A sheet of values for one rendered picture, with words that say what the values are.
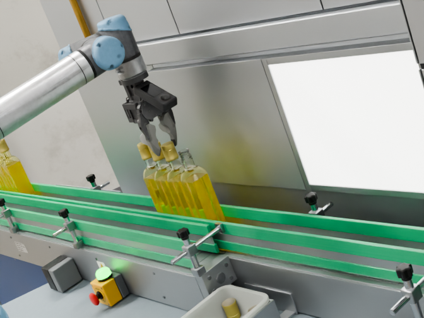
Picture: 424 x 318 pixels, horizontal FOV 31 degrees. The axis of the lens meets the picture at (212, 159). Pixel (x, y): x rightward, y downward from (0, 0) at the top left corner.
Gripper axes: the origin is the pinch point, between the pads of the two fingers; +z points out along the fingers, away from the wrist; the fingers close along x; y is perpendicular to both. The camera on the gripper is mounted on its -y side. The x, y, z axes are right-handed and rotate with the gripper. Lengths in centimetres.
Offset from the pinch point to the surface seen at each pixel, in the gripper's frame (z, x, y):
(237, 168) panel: 12.6, -12.1, -8.6
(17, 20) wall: -24, -121, 301
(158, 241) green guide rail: 20.3, 13.6, -0.3
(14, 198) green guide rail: 20, 6, 100
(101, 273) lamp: 30.4, 20.0, 25.9
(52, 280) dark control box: 36, 23, 55
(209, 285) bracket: 30.2, 14.4, -16.6
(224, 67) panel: -15.4, -12.2, -18.2
